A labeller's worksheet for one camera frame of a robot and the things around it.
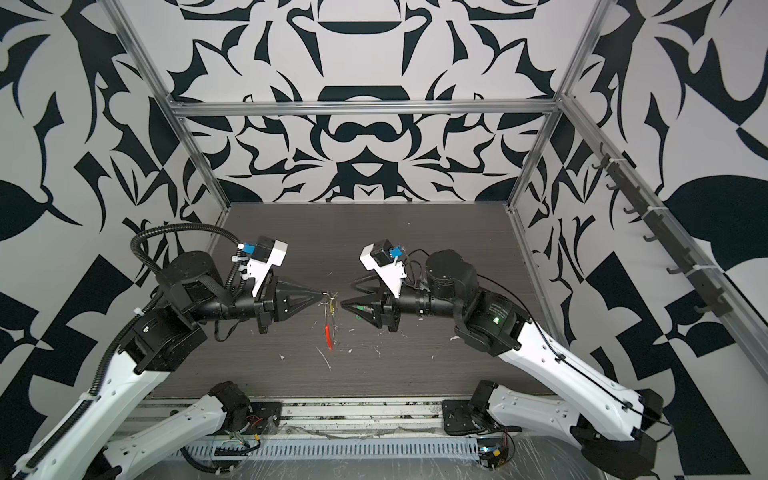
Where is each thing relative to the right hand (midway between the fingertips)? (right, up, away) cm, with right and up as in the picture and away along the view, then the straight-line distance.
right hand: (349, 295), depth 53 cm
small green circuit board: (+31, -40, +18) cm, 54 cm away
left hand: (-4, +1, -1) cm, 5 cm away
